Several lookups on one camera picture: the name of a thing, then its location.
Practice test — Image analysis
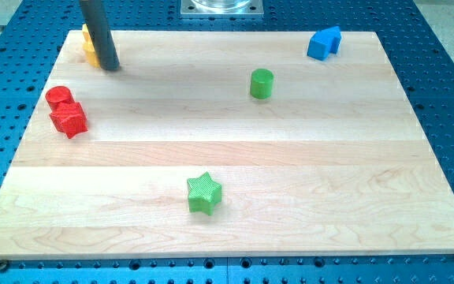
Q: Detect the blue pentagon block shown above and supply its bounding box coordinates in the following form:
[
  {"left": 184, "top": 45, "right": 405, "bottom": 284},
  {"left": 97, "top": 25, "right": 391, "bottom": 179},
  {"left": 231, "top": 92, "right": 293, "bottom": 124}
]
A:
[{"left": 322, "top": 26, "right": 342, "bottom": 54}]

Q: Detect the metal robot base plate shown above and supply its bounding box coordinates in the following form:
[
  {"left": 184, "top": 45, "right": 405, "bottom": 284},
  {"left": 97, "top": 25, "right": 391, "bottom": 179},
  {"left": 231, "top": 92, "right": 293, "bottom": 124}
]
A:
[{"left": 180, "top": 0, "right": 264, "bottom": 17}]

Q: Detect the red star block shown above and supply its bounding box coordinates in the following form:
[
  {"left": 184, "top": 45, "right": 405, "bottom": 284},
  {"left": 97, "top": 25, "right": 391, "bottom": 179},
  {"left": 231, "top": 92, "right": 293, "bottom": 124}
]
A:
[{"left": 50, "top": 103, "right": 88, "bottom": 139}]

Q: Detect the blue cube block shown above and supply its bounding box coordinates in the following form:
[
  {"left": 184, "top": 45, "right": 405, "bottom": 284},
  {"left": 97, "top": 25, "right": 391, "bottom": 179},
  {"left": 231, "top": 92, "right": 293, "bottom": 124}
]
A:
[{"left": 307, "top": 32, "right": 333, "bottom": 61}]

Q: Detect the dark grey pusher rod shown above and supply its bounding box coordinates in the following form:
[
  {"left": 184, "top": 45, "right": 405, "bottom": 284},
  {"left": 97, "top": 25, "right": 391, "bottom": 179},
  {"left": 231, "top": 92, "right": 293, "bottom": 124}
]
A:
[{"left": 79, "top": 0, "right": 120, "bottom": 71}]

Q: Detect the wooden board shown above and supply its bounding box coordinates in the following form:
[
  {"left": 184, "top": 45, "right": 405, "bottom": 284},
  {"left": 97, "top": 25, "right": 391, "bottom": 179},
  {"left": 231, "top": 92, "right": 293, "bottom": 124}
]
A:
[{"left": 0, "top": 30, "right": 454, "bottom": 260}]

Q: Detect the yellow block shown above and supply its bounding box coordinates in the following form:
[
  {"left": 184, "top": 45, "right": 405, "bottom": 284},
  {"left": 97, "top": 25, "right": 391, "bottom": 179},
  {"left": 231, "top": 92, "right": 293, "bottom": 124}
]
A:
[{"left": 82, "top": 24, "right": 100, "bottom": 68}]

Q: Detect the red cylinder block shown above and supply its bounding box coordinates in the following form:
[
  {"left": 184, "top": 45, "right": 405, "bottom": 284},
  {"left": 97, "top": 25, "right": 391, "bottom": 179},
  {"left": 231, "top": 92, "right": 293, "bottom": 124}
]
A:
[{"left": 45, "top": 86, "right": 74, "bottom": 111}]

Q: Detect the green cylinder block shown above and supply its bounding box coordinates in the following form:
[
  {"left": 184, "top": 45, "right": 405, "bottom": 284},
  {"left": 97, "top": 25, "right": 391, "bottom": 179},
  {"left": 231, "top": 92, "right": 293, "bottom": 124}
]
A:
[{"left": 250, "top": 69, "right": 274, "bottom": 99}]

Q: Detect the green star block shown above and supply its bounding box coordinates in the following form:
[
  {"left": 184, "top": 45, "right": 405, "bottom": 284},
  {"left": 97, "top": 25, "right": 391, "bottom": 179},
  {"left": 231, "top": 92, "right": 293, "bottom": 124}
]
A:
[{"left": 187, "top": 172, "right": 222, "bottom": 215}]

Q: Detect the left board clamp screw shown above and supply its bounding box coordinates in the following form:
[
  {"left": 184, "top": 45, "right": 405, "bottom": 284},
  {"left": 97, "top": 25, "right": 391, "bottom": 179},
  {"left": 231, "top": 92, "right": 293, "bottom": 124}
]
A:
[{"left": 0, "top": 260, "right": 9, "bottom": 273}]

